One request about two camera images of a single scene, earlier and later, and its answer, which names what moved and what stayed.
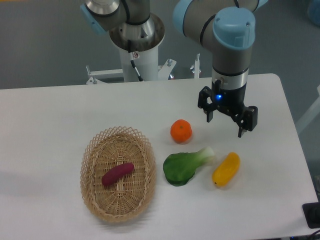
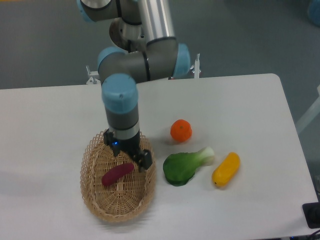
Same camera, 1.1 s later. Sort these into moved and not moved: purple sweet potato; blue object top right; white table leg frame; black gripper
Moved: black gripper
Not moved: blue object top right; purple sweet potato; white table leg frame
